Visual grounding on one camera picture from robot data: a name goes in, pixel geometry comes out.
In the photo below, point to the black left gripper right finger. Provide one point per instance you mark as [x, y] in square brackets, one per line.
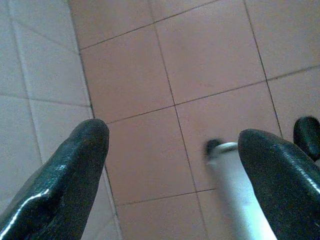
[287, 180]

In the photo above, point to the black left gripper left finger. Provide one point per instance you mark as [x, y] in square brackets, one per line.
[67, 175]

